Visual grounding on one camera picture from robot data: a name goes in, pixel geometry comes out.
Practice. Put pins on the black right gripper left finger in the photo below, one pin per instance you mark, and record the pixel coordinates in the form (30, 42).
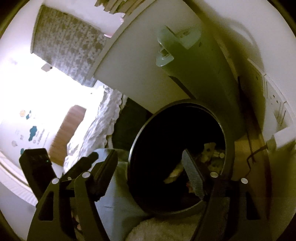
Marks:
(52, 218)

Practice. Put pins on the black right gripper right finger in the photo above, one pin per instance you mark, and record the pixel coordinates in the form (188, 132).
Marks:
(230, 211)

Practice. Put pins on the brown padded headboard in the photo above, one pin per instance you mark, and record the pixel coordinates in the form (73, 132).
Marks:
(58, 148)

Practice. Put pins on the white ruffled duvet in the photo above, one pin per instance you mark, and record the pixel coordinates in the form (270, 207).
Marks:
(97, 127)

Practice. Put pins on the floral roman blind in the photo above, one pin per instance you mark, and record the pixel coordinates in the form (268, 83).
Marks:
(67, 43)

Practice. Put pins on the white cabinet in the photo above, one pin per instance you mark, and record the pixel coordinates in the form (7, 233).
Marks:
(128, 61)

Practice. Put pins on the white door frame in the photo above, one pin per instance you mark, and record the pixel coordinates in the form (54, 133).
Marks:
(13, 178)

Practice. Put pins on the cloud wall stickers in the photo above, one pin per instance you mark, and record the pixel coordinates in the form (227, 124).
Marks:
(29, 132)

